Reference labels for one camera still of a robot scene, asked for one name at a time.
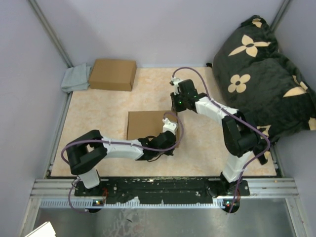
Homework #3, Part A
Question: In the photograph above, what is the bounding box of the brown cardboard box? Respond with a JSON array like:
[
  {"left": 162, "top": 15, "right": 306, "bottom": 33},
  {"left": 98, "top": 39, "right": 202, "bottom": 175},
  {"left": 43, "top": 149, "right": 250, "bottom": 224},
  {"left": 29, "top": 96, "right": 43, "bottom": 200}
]
[
  {"left": 89, "top": 59, "right": 137, "bottom": 91},
  {"left": 126, "top": 111, "right": 171, "bottom": 140}
]

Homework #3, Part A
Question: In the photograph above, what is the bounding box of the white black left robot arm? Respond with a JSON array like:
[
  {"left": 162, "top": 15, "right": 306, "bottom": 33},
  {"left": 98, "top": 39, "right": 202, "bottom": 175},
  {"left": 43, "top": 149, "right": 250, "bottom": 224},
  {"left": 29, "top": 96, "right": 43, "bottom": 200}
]
[{"left": 61, "top": 117, "right": 178, "bottom": 196}]

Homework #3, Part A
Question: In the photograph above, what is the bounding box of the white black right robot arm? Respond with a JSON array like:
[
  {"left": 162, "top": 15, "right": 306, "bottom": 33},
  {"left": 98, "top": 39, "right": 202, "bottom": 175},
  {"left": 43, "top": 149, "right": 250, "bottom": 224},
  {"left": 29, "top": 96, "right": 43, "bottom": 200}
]
[{"left": 170, "top": 78, "right": 260, "bottom": 196}]

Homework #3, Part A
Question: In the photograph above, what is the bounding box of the closed brown cardboard box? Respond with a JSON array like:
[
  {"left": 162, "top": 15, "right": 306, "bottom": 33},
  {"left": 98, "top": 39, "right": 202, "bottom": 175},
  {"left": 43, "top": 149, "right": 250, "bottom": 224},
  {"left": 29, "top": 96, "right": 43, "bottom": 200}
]
[{"left": 89, "top": 59, "right": 137, "bottom": 91}]

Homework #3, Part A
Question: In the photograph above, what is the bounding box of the black floral pillow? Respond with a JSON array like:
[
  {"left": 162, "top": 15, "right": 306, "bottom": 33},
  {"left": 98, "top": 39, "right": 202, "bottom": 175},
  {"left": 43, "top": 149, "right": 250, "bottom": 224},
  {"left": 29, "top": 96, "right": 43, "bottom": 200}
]
[{"left": 212, "top": 15, "right": 316, "bottom": 165}]

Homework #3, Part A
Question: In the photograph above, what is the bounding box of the grey folded cloth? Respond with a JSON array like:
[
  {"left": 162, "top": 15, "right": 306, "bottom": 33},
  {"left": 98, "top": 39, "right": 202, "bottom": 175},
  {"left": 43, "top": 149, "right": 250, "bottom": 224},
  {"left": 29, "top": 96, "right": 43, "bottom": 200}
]
[{"left": 61, "top": 63, "right": 91, "bottom": 93}]

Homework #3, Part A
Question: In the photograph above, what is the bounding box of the white paper sheet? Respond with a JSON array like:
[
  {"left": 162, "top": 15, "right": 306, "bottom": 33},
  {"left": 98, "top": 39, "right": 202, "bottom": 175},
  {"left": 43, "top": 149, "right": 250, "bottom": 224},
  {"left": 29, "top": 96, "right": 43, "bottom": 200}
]
[{"left": 25, "top": 221, "right": 56, "bottom": 237}]

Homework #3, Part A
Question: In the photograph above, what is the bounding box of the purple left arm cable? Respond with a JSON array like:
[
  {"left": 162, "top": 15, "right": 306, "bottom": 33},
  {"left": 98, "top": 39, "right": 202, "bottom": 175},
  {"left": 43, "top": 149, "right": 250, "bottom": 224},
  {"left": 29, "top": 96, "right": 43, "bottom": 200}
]
[{"left": 61, "top": 111, "right": 185, "bottom": 214}]

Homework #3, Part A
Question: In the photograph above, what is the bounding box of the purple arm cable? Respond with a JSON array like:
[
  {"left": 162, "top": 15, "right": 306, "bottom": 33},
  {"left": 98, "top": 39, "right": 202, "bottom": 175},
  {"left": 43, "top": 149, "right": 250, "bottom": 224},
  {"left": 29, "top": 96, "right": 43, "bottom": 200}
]
[
  {"left": 172, "top": 67, "right": 272, "bottom": 214},
  {"left": 61, "top": 111, "right": 185, "bottom": 214}
]

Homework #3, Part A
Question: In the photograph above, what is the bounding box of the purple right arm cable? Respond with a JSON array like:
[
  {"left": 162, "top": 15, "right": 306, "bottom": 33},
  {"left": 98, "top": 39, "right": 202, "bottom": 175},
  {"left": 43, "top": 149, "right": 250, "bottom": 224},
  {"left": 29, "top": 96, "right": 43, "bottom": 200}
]
[{"left": 172, "top": 67, "right": 272, "bottom": 214}]

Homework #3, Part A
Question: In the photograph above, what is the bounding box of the aluminium frame rail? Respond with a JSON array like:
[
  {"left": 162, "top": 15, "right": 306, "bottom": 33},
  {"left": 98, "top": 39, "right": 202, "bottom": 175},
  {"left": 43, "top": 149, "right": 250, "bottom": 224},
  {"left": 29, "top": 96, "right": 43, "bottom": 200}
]
[{"left": 31, "top": 178, "right": 299, "bottom": 198}]

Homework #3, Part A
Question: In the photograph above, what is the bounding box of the white slotted cable duct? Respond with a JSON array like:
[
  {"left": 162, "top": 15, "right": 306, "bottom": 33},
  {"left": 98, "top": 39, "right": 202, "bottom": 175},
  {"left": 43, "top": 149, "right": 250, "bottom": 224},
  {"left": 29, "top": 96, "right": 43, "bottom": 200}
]
[{"left": 39, "top": 197, "right": 231, "bottom": 209}]

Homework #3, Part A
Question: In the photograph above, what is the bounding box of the right grey metal corner rail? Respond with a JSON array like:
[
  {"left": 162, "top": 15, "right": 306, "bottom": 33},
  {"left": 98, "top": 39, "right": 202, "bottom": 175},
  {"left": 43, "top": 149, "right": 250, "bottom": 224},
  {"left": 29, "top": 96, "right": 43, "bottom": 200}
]
[{"left": 270, "top": 0, "right": 292, "bottom": 31}]

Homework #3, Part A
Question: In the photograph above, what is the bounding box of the grey metal corner rail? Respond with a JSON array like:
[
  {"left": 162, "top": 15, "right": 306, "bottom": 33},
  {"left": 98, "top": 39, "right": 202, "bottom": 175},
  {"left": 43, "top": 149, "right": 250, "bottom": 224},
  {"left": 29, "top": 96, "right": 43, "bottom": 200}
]
[
  {"left": 27, "top": 0, "right": 73, "bottom": 68},
  {"left": 270, "top": 0, "right": 292, "bottom": 31}
]

